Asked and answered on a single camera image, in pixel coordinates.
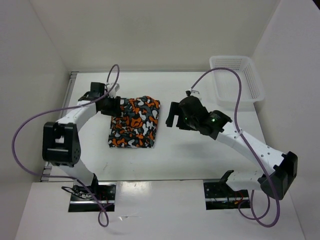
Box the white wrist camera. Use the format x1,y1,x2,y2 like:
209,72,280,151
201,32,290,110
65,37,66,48
105,82,120,98
185,89,202,101

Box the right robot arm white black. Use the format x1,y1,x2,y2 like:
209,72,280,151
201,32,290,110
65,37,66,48
165,95,298,200

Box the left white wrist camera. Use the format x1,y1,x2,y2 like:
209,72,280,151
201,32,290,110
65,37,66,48
105,82,120,98

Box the orange camouflage shorts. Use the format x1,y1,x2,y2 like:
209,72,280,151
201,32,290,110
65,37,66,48
108,95,161,149

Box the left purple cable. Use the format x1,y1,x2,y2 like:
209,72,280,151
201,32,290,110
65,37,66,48
11,64,121,227

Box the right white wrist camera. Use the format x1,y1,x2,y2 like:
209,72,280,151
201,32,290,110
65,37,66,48
185,89,202,101

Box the white perforated plastic basket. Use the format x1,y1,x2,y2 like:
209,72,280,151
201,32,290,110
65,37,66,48
209,55,266,110

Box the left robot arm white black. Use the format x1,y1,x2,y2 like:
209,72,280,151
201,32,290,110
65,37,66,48
42,82,121,200

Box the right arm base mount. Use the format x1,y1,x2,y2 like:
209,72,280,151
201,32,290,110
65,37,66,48
203,181,250,210

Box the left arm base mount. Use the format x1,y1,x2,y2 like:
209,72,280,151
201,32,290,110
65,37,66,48
61,182,117,213

